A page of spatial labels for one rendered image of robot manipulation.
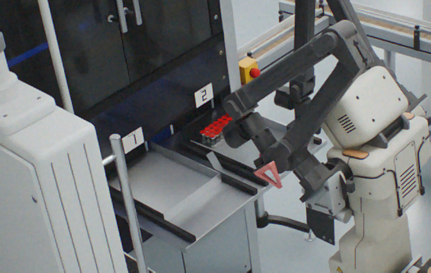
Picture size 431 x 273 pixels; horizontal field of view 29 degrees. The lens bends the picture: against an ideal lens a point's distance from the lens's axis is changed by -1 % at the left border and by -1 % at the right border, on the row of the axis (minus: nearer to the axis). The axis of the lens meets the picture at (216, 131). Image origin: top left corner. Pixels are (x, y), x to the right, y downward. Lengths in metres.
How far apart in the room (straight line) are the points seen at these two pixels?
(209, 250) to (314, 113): 1.31
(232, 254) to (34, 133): 1.69
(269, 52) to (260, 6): 2.66
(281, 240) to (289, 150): 1.72
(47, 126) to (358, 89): 0.82
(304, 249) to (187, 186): 1.16
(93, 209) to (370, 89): 0.79
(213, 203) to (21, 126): 0.94
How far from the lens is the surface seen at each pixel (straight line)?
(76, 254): 1.98
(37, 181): 1.84
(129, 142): 2.75
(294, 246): 3.80
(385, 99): 2.24
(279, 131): 2.95
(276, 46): 3.41
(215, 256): 3.33
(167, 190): 2.74
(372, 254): 2.43
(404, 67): 5.12
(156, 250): 3.05
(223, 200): 2.66
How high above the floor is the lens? 2.50
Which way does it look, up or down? 33 degrees down
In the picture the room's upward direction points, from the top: 8 degrees counter-clockwise
